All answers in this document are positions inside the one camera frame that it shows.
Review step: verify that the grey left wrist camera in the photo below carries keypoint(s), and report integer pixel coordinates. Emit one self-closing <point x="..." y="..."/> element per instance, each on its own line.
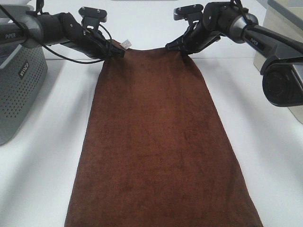
<point x="91" y="17"/>

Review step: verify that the grey perforated plastic basket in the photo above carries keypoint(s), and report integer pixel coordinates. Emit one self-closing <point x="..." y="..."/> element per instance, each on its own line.
<point x="22" y="73"/>

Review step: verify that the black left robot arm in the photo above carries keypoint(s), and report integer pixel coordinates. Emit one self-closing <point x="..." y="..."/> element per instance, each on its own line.
<point x="34" y="28"/>

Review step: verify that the brown towel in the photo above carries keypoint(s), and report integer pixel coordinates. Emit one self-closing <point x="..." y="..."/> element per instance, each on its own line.
<point x="155" y="152"/>

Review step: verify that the beige storage box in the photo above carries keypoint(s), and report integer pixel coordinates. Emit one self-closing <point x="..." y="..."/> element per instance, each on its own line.
<point x="279" y="58"/>

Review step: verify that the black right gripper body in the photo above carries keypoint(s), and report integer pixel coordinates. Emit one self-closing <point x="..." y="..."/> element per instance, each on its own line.
<point x="201" y="34"/>

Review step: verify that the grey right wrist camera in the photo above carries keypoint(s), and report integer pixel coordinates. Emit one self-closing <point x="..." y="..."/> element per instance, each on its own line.
<point x="189" y="13"/>

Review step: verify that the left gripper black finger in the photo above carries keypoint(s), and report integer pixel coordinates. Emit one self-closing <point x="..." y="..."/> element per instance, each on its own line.
<point x="116" y="50"/>

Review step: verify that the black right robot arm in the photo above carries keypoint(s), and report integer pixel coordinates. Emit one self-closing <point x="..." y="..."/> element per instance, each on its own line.
<point x="233" y="22"/>

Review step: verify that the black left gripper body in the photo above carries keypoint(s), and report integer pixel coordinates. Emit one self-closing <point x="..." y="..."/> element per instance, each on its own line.
<point x="85" y="40"/>

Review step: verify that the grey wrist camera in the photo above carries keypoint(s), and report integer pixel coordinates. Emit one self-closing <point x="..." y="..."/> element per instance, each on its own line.
<point x="189" y="13"/>
<point x="91" y="17"/>

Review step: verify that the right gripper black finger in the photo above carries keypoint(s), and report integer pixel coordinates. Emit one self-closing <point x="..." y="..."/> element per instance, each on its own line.
<point x="177" y="45"/>

